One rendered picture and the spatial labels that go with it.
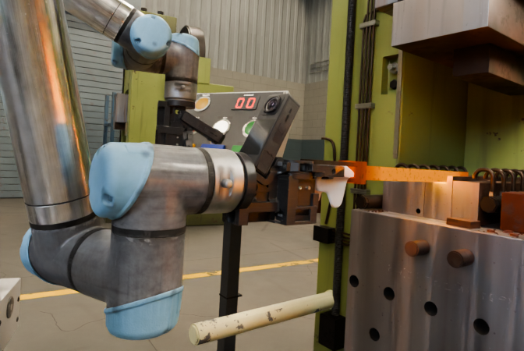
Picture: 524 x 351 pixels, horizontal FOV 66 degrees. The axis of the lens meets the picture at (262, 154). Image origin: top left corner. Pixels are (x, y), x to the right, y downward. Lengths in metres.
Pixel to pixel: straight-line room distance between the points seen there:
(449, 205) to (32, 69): 0.70
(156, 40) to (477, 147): 0.96
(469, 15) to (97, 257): 0.73
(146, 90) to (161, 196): 5.17
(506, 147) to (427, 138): 0.24
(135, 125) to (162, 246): 5.11
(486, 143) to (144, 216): 1.09
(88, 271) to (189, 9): 9.27
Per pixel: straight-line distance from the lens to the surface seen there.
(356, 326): 0.93
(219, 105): 1.18
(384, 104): 1.09
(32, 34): 0.47
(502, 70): 0.99
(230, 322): 0.99
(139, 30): 0.79
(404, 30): 0.93
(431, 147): 1.19
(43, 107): 0.47
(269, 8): 10.74
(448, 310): 0.80
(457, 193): 0.83
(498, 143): 1.32
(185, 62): 0.95
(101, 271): 0.45
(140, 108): 5.52
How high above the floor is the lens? 1.02
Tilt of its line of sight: level
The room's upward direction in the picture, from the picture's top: 3 degrees clockwise
